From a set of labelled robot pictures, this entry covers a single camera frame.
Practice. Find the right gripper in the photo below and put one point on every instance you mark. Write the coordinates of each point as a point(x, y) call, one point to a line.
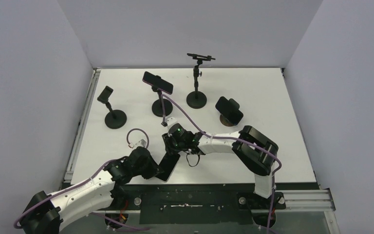
point(170, 144)

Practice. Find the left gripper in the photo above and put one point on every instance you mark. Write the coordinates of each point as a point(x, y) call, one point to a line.
point(155, 169)

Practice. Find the silver black phone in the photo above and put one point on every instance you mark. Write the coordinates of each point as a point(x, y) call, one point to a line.
point(167, 165)

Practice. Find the black phone stand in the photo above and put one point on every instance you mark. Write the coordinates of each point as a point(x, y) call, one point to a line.
point(114, 119)
point(161, 106)

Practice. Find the magenta edged phone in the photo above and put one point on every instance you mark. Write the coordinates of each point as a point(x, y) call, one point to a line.
point(157, 82)

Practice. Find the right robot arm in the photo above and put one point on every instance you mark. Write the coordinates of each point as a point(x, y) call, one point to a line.
point(256, 151)

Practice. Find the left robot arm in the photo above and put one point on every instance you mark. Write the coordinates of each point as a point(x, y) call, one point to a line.
point(51, 213)

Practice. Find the tall empty phone stand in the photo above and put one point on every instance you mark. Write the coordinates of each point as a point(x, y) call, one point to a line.
point(197, 99)

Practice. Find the wooden base phone stand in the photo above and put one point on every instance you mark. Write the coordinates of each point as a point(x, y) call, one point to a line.
point(223, 119)

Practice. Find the dark blue phone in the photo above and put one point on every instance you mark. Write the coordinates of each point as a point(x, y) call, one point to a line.
point(228, 110)

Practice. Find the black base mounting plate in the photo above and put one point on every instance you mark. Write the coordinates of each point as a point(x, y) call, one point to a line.
point(199, 204)

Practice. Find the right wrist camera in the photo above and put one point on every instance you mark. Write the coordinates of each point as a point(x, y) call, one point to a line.
point(171, 121)

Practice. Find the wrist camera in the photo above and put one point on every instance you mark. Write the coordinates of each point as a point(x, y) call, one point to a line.
point(171, 121)
point(140, 143)

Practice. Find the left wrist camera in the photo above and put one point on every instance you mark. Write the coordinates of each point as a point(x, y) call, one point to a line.
point(140, 143)

